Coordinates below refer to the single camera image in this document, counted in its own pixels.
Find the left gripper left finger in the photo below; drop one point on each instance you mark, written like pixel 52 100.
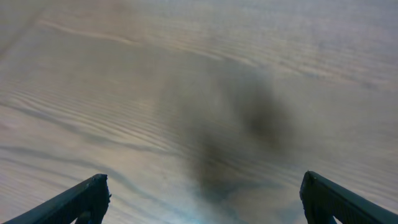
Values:
pixel 87 202

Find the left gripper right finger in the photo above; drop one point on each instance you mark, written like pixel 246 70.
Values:
pixel 325 202

